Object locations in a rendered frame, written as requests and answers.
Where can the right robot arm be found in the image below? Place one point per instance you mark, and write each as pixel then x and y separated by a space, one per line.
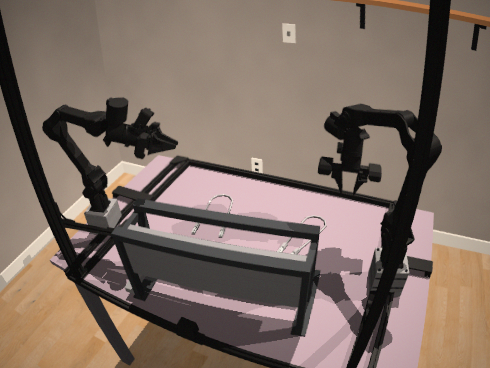
pixel 360 115

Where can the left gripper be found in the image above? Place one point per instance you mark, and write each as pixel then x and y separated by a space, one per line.
pixel 150 141

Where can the grey network cable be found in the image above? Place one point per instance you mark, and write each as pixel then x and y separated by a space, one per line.
pixel 222 230
pixel 297 250

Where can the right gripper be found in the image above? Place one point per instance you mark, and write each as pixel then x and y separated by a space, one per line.
pixel 350 162

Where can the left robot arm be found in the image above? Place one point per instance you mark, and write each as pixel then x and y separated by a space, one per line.
pixel 93 177

